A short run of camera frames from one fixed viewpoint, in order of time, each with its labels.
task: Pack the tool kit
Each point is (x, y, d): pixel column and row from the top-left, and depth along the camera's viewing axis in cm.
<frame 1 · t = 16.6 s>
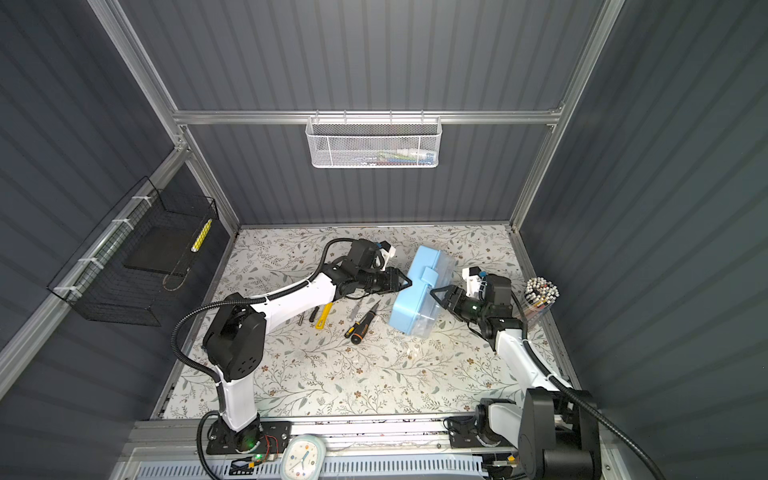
left hand: (410, 284, 85), fingers open
right hand: (439, 299, 83), fingers open
light blue plastic tool box: (416, 309, 81), point 16 cm above the table
black orange screwdriver: (363, 326, 93), point 2 cm above the table
clear cup of markers: (539, 295, 80), point 19 cm above the table

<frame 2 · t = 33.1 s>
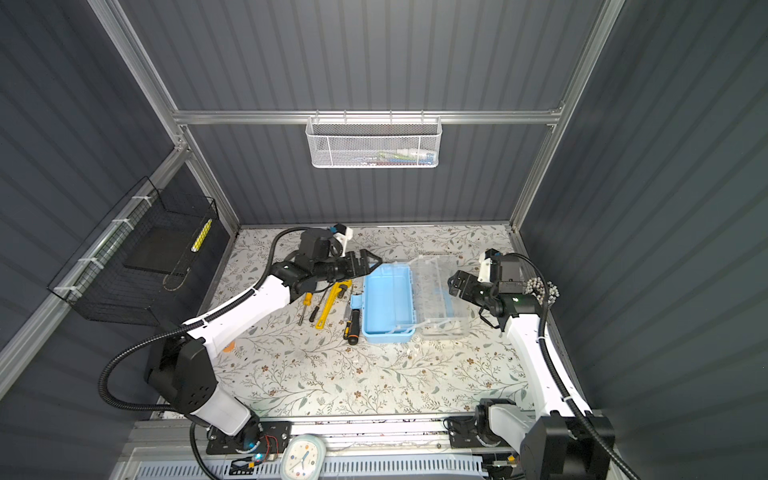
left hand: (375, 263, 80), fingers open
right hand: (465, 286, 81), fingers open
light blue plastic tool box: (426, 298, 102), on the table
black orange screwdriver: (353, 335, 91), point 3 cm above the table
the other named things where they were.

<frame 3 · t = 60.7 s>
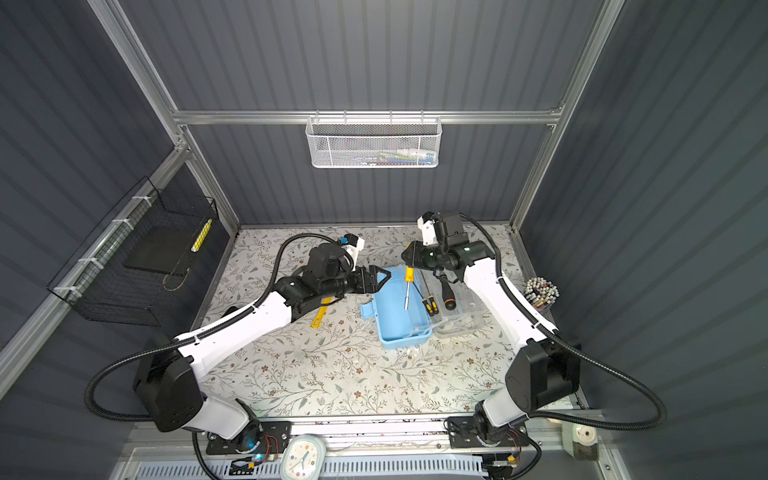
left hand: (381, 273, 78), fingers open
right hand: (409, 257, 81), fingers open
light blue plastic tool box: (398, 308, 98), on the table
yellow black stubby screwdriver: (409, 275, 80), point 23 cm above the table
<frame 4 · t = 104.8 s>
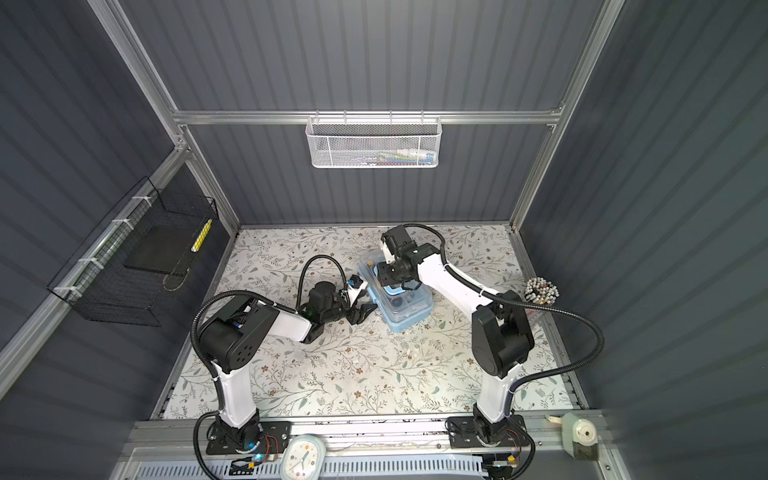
left hand: (369, 297, 95), fingers open
right hand: (386, 276, 89), fingers open
light blue plastic tool box: (398, 307, 87), point 11 cm above the table
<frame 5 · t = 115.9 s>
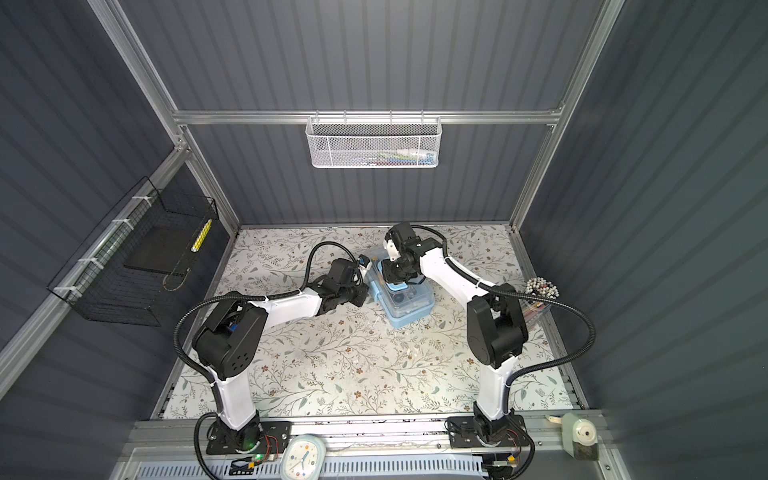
left hand: (365, 286, 97), fingers closed
right hand: (389, 277, 91), fingers closed
